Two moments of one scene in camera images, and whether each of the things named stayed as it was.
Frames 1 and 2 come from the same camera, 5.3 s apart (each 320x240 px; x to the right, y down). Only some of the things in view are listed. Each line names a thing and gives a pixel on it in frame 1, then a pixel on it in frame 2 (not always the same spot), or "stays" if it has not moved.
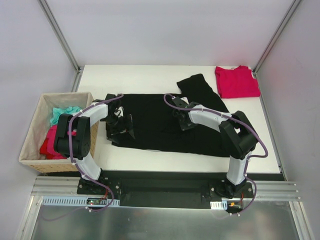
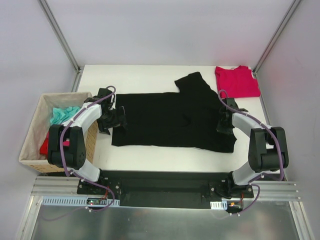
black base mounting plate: [161, 189] stays
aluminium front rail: [52, 186] stays
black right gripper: [185, 122] → [224, 122]
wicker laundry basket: [30, 156] stays
